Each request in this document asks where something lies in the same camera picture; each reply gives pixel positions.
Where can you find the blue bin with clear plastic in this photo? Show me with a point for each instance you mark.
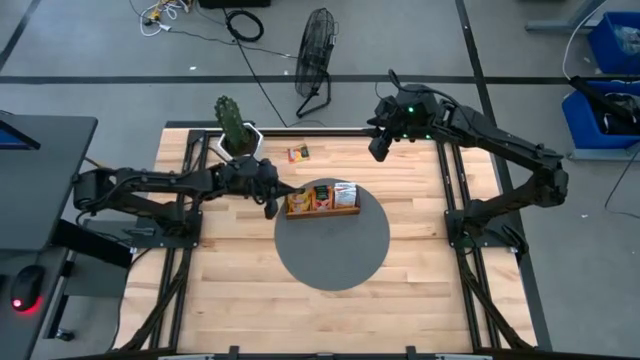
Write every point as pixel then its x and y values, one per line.
pixel 607 50

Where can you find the brown wooden tea organizer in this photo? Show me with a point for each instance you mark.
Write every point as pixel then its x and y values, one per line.
pixel 320 214

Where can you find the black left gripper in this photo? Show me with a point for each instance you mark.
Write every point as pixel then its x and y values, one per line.
pixel 250 177

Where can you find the black desk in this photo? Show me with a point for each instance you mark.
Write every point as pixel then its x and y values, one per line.
pixel 35 200

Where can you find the grey round placemat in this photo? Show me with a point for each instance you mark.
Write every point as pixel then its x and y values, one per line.
pixel 330 255

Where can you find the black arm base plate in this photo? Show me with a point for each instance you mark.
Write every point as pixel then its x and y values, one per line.
pixel 495 235
pixel 150 240

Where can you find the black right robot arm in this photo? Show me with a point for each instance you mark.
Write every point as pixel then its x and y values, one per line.
pixel 500 140

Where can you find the black computer case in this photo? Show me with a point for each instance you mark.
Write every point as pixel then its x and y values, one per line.
pixel 232 3

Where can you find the green cactus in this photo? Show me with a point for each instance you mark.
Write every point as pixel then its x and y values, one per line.
pixel 231 122

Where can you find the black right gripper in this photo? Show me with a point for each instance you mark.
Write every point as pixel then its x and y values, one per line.
pixel 415 112

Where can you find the black floor fan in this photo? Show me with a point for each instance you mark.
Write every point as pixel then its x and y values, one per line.
pixel 314 55

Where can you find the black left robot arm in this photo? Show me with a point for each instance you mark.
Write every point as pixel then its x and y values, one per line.
pixel 150 182

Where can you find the black bar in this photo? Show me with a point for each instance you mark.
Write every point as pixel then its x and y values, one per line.
pixel 595 97

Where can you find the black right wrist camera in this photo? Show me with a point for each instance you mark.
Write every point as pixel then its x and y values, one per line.
pixel 380 147

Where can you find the blue bin with black parts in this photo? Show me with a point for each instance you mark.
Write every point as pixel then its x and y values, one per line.
pixel 580 125

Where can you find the black desk base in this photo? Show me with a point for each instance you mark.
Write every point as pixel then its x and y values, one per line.
pixel 90 245

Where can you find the black computer mouse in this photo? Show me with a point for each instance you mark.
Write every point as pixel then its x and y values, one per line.
pixel 26 285

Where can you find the black monitor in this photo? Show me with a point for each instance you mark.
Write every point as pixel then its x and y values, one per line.
pixel 12 139

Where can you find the white orange tea packet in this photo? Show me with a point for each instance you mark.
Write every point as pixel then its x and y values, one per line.
pixel 345 195

